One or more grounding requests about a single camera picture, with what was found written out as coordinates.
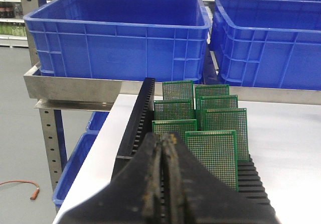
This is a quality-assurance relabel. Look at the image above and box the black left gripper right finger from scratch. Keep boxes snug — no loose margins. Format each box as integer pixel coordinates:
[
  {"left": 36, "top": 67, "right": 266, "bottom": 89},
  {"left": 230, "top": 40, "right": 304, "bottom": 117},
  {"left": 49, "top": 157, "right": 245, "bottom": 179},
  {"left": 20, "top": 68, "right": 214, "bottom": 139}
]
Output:
[{"left": 163, "top": 132, "right": 276, "bottom": 223}]

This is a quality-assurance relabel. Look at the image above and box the black slotted board rack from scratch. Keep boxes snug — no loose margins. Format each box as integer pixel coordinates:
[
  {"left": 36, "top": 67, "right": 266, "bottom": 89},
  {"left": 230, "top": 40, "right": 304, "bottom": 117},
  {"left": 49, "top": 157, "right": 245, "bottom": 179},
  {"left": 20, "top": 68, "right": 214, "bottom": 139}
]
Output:
[{"left": 112, "top": 78, "right": 270, "bottom": 206}]

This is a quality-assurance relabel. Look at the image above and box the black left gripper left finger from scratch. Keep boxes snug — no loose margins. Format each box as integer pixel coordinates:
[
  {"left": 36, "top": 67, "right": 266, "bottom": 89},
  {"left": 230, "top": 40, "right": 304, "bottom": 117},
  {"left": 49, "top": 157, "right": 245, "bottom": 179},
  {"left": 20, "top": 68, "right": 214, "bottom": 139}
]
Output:
[{"left": 59, "top": 133, "right": 162, "bottom": 223}]

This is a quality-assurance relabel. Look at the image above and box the blue crate on lower shelf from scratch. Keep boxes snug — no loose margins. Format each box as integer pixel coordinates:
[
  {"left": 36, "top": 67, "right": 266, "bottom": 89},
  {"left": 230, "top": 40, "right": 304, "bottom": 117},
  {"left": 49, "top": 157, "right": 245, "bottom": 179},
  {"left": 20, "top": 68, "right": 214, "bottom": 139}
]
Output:
[{"left": 52, "top": 111, "right": 109, "bottom": 208}]

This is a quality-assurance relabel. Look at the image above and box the stainless steel shelf frame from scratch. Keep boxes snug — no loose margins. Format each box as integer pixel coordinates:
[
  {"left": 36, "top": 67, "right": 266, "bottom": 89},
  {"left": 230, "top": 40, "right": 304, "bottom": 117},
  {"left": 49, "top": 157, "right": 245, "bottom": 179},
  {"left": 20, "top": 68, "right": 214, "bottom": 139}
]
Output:
[{"left": 24, "top": 66, "right": 320, "bottom": 223}]

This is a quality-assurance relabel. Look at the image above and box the orange cable on floor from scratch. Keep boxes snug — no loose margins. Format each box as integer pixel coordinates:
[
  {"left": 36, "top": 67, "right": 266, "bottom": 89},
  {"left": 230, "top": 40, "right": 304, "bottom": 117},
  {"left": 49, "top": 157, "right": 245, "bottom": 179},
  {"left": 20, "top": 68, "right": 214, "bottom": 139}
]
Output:
[{"left": 0, "top": 180, "right": 41, "bottom": 201}]

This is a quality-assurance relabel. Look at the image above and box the background shelf with bottles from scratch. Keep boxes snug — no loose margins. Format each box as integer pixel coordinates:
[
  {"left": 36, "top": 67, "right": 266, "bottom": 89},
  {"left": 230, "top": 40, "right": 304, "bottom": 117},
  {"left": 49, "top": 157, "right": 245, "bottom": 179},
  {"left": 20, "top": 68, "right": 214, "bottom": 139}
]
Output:
[{"left": 1, "top": 0, "right": 28, "bottom": 47}]

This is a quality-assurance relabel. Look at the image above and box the green perforated circuit board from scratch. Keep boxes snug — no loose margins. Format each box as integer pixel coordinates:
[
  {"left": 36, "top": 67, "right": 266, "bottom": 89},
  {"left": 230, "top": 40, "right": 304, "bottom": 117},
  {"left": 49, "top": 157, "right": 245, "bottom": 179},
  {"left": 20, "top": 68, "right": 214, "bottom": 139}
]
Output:
[
  {"left": 195, "top": 84, "right": 230, "bottom": 110},
  {"left": 196, "top": 95, "right": 238, "bottom": 130},
  {"left": 153, "top": 99, "right": 195, "bottom": 120},
  {"left": 152, "top": 119, "right": 198, "bottom": 140},
  {"left": 162, "top": 80, "right": 194, "bottom": 108},
  {"left": 202, "top": 107, "right": 250, "bottom": 162},
  {"left": 185, "top": 130, "right": 239, "bottom": 191}
]

